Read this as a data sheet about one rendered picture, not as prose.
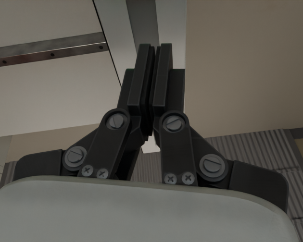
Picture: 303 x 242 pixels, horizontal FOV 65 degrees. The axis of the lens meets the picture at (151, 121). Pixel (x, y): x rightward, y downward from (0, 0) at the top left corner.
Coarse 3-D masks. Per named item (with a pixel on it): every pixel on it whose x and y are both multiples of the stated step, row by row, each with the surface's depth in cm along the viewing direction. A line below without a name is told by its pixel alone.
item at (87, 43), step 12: (72, 36) 43; (84, 36) 42; (96, 36) 42; (0, 48) 43; (12, 48) 43; (24, 48) 42; (36, 48) 42; (48, 48) 42; (60, 48) 41; (72, 48) 42; (84, 48) 42; (96, 48) 42; (0, 60) 42; (12, 60) 43; (24, 60) 43; (36, 60) 43
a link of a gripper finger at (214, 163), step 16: (160, 48) 11; (160, 64) 11; (160, 80) 10; (176, 80) 11; (160, 96) 10; (176, 96) 11; (160, 112) 10; (192, 128) 10; (192, 144) 9; (208, 144) 9; (208, 160) 9; (224, 160) 9; (208, 176) 9; (224, 176) 9
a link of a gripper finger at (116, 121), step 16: (112, 112) 10; (112, 128) 10; (128, 128) 10; (96, 144) 9; (112, 144) 9; (96, 160) 9; (112, 160) 9; (128, 160) 11; (80, 176) 9; (96, 176) 9; (112, 176) 9; (128, 176) 11
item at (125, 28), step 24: (96, 0) 24; (120, 0) 24; (144, 0) 25; (168, 0) 24; (120, 24) 26; (144, 24) 27; (168, 24) 27; (120, 48) 29; (120, 72) 32; (144, 144) 50
